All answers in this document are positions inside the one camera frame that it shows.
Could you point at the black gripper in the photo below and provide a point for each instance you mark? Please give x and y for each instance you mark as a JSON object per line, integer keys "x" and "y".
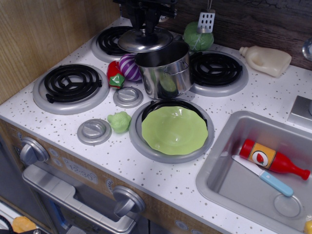
{"x": 148, "y": 12}

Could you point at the steel pot lid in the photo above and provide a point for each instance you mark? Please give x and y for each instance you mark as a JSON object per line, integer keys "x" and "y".
{"x": 140, "y": 41}

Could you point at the stainless steel pot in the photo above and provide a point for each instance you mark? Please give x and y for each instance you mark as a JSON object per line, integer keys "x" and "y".
{"x": 166, "y": 73}

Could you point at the back left black burner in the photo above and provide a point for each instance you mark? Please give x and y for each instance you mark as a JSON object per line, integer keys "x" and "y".
{"x": 105, "y": 47}

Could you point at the black burner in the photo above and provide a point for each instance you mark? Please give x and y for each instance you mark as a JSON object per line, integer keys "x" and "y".
{"x": 105, "y": 47}
{"x": 217, "y": 74}
{"x": 136, "y": 138}
{"x": 70, "y": 89}

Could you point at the purple striped toy onion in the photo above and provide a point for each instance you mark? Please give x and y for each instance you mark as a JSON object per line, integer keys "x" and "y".
{"x": 128, "y": 68}

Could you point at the green toy cabbage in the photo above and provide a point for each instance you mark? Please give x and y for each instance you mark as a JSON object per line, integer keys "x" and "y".
{"x": 197, "y": 41}

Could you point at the white toy spatula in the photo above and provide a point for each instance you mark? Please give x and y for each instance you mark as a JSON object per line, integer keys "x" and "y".
{"x": 206, "y": 21}

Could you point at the red toy pepper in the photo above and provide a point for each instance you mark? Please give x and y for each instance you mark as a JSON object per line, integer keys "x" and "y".
{"x": 115, "y": 76}

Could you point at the grey stove knob upper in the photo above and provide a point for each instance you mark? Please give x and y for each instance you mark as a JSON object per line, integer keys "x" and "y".
{"x": 128, "y": 97}

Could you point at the grey stove knob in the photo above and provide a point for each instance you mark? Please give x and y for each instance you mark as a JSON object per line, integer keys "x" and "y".
{"x": 94, "y": 132}
{"x": 128, "y": 97}

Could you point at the back right black burner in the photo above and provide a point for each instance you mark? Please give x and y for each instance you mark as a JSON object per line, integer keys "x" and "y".
{"x": 217, "y": 74}

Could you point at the front left black burner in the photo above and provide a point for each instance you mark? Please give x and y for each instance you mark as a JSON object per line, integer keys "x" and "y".
{"x": 70, "y": 89}

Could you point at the light green toy lettuce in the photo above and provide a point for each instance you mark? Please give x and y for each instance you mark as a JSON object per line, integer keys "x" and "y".
{"x": 119, "y": 122}

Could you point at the green plastic plate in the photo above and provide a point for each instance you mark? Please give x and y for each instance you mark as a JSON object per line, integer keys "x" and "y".
{"x": 174, "y": 130}

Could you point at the front right black burner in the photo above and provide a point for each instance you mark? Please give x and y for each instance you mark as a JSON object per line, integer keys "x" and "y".
{"x": 136, "y": 138}

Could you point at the grey stove knob lower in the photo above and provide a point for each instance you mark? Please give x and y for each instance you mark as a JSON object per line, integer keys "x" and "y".
{"x": 94, "y": 132}

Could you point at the cream toy bottle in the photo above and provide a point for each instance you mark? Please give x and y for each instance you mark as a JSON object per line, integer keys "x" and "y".
{"x": 267, "y": 60}

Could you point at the chrome faucet knob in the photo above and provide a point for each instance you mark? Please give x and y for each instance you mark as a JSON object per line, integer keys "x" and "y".
{"x": 307, "y": 49}

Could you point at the grey oven knob left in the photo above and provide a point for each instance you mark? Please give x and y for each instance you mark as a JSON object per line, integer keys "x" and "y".
{"x": 32, "y": 152}

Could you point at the grey oven knob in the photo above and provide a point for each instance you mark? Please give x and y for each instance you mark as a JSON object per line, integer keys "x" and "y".
{"x": 32, "y": 152}
{"x": 127, "y": 201}

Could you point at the grey toy sink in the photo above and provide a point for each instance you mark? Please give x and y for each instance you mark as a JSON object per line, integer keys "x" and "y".
{"x": 229, "y": 184}

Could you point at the red toy ketchup bottle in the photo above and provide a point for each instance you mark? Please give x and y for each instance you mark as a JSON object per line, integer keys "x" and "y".
{"x": 270, "y": 159}

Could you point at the grey oven knob right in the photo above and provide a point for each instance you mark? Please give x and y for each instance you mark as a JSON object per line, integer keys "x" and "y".
{"x": 127, "y": 201}

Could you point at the yellow toy at bottom left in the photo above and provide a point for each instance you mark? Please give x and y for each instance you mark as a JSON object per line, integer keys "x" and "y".
{"x": 22, "y": 224}

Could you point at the yellow toy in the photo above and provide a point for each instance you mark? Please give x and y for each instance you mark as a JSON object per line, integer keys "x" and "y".
{"x": 22, "y": 224}
{"x": 308, "y": 227}

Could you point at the yellow toy at bottom right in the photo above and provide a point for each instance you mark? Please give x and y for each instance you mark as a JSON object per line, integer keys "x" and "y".
{"x": 308, "y": 227}

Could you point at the grey oven door handle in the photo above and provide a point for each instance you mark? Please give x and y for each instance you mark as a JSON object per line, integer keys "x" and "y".
{"x": 63, "y": 194}

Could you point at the blue handled toy knife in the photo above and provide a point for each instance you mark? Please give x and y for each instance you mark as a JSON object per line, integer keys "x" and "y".
{"x": 265, "y": 176}

